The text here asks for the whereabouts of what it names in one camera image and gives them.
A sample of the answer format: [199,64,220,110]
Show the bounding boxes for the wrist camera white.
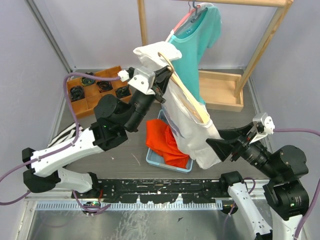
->
[250,112,275,144]
[128,66,156,95]

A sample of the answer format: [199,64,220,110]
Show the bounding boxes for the wooden clothes rack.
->
[136,0,294,113]

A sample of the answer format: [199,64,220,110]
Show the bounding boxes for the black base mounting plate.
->
[75,179,230,204]

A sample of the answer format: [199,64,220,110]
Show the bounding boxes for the white t shirt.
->
[133,41,221,170]

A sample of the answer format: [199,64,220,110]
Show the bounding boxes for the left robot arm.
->
[22,66,172,198]

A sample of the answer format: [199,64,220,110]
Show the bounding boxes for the grey blue hanger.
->
[187,0,208,23]

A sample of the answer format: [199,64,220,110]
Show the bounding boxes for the teal t shirt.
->
[168,3,222,104]

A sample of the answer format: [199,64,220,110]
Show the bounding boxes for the orange t shirt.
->
[145,119,190,169]

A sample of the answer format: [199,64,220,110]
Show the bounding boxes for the light blue plastic basket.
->
[145,109,193,173]

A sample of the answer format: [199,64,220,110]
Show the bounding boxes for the aluminium frame rail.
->
[24,178,297,211]

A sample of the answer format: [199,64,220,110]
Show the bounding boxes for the beige wooden hanger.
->
[157,52,209,124]

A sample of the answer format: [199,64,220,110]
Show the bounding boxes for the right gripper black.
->
[206,119,281,178]

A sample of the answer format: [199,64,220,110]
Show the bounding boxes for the black white striped cloth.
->
[47,123,84,151]

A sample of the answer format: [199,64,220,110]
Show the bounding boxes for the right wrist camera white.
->
[250,112,275,144]

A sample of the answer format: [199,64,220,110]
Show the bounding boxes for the dark rolled sock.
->
[81,77,96,87]
[115,85,131,99]
[96,80,113,93]
[69,85,85,102]

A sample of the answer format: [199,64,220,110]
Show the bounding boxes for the wooden compartment tray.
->
[66,76,132,119]

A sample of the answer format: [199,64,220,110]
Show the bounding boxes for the pink hanger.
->
[173,10,200,33]

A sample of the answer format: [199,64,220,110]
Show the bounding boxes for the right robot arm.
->
[206,123,309,240]

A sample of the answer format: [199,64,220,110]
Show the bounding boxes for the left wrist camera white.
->
[128,66,156,95]

